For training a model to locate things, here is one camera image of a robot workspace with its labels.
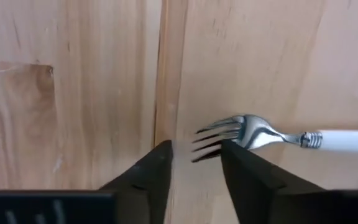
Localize white-handled fork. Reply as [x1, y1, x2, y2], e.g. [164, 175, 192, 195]
[191, 114, 358, 164]

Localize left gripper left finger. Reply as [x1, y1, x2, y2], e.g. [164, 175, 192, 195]
[99, 139, 174, 224]

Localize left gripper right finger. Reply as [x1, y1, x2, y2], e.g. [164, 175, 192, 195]
[220, 138, 324, 224]

